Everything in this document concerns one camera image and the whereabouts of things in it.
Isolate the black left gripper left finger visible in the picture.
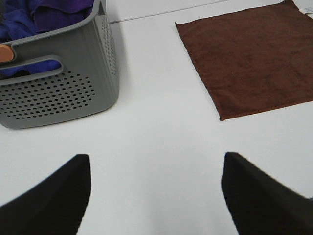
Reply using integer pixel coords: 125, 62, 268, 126
0, 154, 91, 235

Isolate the brown towel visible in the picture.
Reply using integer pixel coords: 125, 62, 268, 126
176, 0, 313, 120

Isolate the grey perforated plastic basket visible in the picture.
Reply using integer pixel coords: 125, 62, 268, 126
0, 0, 119, 129

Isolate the purple towel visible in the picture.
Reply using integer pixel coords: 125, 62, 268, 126
33, 0, 94, 33

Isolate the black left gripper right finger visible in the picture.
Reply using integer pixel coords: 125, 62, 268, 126
221, 152, 313, 235

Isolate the blue towel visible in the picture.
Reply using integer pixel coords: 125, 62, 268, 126
0, 0, 61, 77

